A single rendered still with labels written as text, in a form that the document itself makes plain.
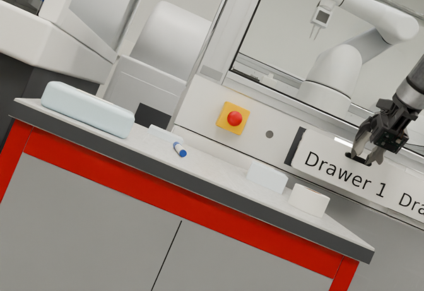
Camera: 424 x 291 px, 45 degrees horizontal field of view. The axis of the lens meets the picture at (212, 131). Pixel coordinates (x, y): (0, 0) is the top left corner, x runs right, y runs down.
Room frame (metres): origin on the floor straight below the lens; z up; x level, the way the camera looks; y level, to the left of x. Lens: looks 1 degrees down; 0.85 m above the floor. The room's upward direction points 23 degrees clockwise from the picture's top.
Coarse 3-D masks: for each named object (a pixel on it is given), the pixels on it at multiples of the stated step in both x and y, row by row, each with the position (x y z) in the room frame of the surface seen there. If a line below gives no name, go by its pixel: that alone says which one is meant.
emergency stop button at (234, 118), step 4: (232, 112) 1.34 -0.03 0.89; (236, 112) 1.34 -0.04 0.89; (228, 116) 1.34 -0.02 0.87; (232, 116) 1.34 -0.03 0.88; (236, 116) 1.34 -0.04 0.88; (240, 116) 1.34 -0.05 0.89; (228, 120) 1.34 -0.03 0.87; (232, 120) 1.34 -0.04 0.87; (236, 120) 1.34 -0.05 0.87; (240, 120) 1.34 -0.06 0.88; (232, 124) 1.34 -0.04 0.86; (236, 124) 1.34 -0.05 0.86
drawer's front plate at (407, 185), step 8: (408, 176) 1.45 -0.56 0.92; (400, 184) 1.45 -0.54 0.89; (408, 184) 1.45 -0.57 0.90; (416, 184) 1.45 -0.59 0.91; (400, 192) 1.45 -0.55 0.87; (408, 192) 1.45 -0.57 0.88; (416, 192) 1.45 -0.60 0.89; (400, 200) 1.45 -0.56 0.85; (408, 200) 1.45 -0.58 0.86; (416, 200) 1.45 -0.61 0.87; (392, 208) 1.45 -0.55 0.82; (400, 208) 1.45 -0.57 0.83; (408, 208) 1.45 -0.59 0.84; (416, 208) 1.45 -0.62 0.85; (408, 216) 1.45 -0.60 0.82; (416, 216) 1.45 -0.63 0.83
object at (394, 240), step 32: (224, 160) 1.42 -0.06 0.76; (256, 160) 1.43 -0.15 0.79; (320, 192) 1.44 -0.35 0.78; (352, 224) 1.46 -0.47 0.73; (384, 224) 1.46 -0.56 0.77; (384, 256) 1.47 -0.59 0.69; (416, 256) 1.48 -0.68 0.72; (352, 288) 1.46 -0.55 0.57; (384, 288) 1.47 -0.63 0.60; (416, 288) 1.48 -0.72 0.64
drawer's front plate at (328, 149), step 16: (304, 144) 1.35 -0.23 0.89; (320, 144) 1.35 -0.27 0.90; (336, 144) 1.35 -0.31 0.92; (304, 160) 1.35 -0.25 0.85; (320, 160) 1.35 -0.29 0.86; (336, 160) 1.35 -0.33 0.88; (352, 160) 1.36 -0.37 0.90; (320, 176) 1.35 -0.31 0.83; (336, 176) 1.36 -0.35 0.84; (352, 176) 1.36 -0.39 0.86; (368, 176) 1.36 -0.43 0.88; (384, 176) 1.37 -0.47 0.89; (400, 176) 1.37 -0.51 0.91; (352, 192) 1.36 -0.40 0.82; (368, 192) 1.37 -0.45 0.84; (384, 192) 1.37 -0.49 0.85
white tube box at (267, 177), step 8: (256, 168) 1.11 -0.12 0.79; (264, 168) 1.11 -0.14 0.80; (248, 176) 1.11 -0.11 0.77; (256, 176) 1.11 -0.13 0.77; (264, 176) 1.11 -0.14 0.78; (272, 176) 1.11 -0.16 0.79; (280, 176) 1.10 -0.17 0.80; (264, 184) 1.11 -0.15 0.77; (272, 184) 1.11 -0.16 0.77; (280, 184) 1.10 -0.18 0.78; (280, 192) 1.10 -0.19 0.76
